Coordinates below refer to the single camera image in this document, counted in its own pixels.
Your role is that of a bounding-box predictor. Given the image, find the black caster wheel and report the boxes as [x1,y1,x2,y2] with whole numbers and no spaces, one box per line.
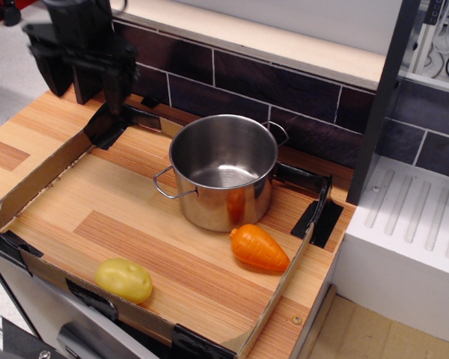
[0,0,22,27]

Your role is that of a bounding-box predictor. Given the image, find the cables in background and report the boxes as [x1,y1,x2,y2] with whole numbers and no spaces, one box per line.
[421,0,449,83]

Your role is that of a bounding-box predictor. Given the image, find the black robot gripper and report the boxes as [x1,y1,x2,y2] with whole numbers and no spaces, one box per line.
[23,1,139,115]

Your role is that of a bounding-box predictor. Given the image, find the white dish drainer sink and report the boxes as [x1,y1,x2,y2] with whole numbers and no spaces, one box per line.
[332,157,449,342]

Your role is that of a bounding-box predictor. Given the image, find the dark grey vertical post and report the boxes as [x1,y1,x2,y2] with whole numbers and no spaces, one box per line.
[346,1,421,205]

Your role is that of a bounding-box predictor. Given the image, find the yellow plastic potato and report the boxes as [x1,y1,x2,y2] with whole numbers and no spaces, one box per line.
[94,258,153,304]

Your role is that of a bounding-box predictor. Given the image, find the light wooden shelf ledge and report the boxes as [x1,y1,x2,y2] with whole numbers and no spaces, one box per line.
[111,1,385,90]

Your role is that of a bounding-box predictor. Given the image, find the orange plastic carrot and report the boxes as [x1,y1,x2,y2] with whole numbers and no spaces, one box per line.
[229,224,290,272]

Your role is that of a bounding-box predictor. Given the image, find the stainless steel pot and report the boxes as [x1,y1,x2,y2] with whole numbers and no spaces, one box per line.
[153,114,289,232]

